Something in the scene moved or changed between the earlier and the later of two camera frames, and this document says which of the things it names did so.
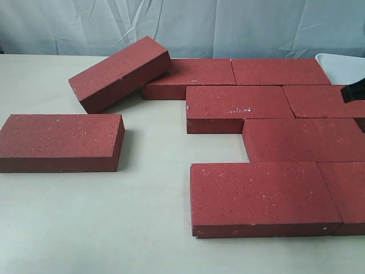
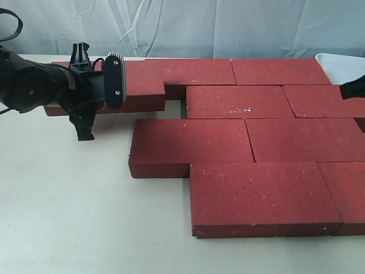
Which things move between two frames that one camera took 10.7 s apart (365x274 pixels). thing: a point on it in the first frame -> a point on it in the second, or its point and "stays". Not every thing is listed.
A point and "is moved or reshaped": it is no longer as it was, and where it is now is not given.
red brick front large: (230, 200) stays
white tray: (342, 69) stays
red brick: (61, 142) -> (165, 148)
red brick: (121, 72) is moved or reshaped
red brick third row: (304, 140) stays
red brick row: (221, 109) stays
